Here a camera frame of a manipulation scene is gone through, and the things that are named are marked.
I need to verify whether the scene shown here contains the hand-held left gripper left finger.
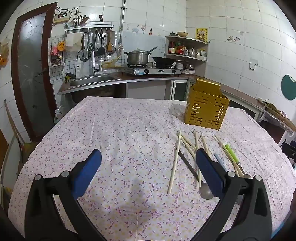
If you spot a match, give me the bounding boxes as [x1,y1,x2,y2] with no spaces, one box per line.
[24,149,104,241]

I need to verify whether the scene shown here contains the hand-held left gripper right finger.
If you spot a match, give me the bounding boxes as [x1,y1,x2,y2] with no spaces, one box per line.
[195,148,277,241]

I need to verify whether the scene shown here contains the grey-blue handled utensil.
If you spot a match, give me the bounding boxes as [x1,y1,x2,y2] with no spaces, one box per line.
[213,152,228,172]

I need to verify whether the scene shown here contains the metal spoon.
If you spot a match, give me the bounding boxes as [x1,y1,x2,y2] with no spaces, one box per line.
[178,148,215,200]

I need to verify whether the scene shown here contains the green-handled spoon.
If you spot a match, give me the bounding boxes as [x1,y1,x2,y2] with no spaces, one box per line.
[225,144,252,179]

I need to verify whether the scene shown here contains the yellow perforated utensil holder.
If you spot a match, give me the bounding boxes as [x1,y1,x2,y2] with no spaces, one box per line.
[184,78,230,131]

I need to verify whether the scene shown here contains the metal cup of utensils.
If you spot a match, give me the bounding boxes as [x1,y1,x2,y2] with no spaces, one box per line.
[73,12,90,27]

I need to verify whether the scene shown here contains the floral pink tablecloth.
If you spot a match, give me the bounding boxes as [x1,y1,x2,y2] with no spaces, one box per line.
[8,96,296,241]

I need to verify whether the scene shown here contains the dark chair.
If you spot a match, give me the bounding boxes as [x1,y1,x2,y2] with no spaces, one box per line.
[278,137,296,168]

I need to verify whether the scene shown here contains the glass-door kitchen cabinets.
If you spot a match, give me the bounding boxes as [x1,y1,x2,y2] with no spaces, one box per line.
[171,80,193,102]

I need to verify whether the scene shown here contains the steel kitchen sink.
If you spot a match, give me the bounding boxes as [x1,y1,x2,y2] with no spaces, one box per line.
[69,75,115,87]

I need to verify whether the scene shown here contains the white soap bottle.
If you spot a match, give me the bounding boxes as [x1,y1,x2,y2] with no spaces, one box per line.
[75,55,83,78]

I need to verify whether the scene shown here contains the stacked white dishes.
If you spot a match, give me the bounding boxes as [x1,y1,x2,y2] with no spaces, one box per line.
[175,61,196,75]

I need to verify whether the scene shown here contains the brown kitchen countertop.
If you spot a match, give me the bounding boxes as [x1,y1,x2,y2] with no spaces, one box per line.
[57,72,266,112]

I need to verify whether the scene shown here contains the steel kitchen faucet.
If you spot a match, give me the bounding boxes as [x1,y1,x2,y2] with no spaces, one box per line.
[86,44,100,76]

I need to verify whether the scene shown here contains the dark wooden glass door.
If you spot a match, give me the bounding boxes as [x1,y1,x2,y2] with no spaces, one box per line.
[11,2,58,142]

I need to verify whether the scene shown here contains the dark hanging strainer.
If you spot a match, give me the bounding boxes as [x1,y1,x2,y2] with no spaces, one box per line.
[77,32,91,62]

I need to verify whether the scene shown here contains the green round cutting board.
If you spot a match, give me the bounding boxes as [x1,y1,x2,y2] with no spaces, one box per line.
[281,74,296,101]

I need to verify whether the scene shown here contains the steel gas stove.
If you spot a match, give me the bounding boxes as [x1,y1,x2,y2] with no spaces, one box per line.
[121,63,182,76]

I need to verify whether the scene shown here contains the black wok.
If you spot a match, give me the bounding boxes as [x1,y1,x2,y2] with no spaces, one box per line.
[150,56,178,66]

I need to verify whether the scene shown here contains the black hanging spatula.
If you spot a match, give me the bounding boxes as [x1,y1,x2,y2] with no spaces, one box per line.
[97,30,106,56]

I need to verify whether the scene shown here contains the steel cooking pot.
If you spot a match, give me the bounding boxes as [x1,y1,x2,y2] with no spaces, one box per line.
[124,46,158,66]

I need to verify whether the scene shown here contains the orange hanging ladle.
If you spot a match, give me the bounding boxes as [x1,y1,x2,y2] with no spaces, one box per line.
[105,31,116,55]

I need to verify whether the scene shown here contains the red sauce bottles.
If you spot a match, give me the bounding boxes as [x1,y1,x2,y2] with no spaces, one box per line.
[168,41,186,55]

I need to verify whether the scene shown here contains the white hanging bag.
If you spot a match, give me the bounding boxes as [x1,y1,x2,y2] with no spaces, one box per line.
[64,33,83,52]

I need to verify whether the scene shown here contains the orange mesh bag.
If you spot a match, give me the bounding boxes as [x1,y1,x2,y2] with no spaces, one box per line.
[0,38,10,69]

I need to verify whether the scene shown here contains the yellow gas hose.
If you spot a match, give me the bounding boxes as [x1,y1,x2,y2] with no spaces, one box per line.
[101,55,122,69]

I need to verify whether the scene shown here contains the corner wall shelf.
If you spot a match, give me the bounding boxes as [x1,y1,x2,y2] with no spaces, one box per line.
[164,35,209,77]

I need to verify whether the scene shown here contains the wire grid wall panel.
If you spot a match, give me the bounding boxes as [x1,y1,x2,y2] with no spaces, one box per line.
[48,35,66,68]

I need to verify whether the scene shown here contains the yellow wall poster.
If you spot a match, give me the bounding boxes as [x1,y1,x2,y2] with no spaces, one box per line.
[196,28,208,43]

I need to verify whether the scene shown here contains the metal wall rack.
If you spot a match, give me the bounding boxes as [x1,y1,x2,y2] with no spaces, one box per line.
[65,22,114,32]

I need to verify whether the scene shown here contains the grey wall pipe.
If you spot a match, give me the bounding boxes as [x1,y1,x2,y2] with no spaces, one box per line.
[119,0,127,45]

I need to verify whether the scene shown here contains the beige wall control box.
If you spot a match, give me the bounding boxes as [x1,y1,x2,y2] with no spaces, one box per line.
[54,13,71,24]

